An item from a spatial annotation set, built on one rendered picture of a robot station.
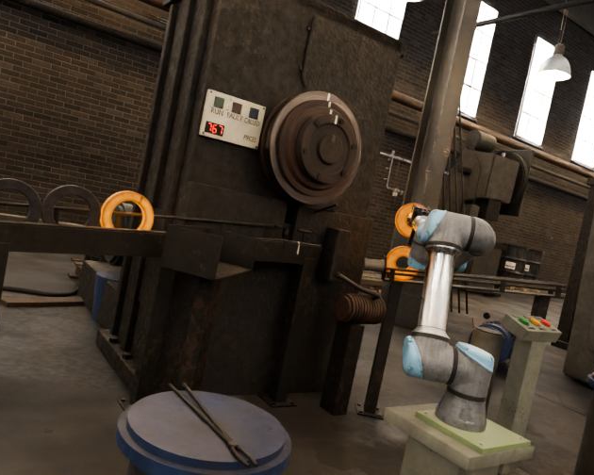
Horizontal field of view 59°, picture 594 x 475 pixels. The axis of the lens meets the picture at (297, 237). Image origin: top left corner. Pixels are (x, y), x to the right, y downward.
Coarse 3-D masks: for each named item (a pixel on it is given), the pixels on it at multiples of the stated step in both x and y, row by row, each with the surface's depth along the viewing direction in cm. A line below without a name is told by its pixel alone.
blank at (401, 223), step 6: (408, 204) 234; (414, 204) 234; (402, 210) 234; (408, 210) 234; (396, 216) 235; (402, 216) 234; (396, 222) 234; (402, 222) 234; (402, 228) 234; (408, 228) 234; (402, 234) 236; (408, 234) 234
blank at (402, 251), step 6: (402, 246) 237; (390, 252) 238; (396, 252) 237; (402, 252) 237; (408, 252) 237; (390, 258) 238; (396, 258) 237; (390, 264) 238; (396, 270) 238; (396, 276) 238; (402, 276) 237; (408, 276) 237
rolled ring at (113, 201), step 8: (120, 192) 182; (128, 192) 183; (136, 192) 185; (112, 200) 180; (120, 200) 182; (128, 200) 184; (136, 200) 185; (144, 200) 187; (104, 208) 179; (112, 208) 181; (144, 208) 188; (152, 208) 189; (104, 216) 180; (144, 216) 189; (152, 216) 190; (104, 224) 180; (112, 224) 182; (144, 224) 189; (152, 224) 190
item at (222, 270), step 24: (168, 240) 168; (192, 240) 165; (216, 240) 162; (240, 240) 188; (168, 264) 168; (192, 264) 165; (216, 264) 162; (240, 264) 188; (216, 288) 179; (192, 312) 179; (192, 336) 179; (192, 360) 178; (192, 384) 178
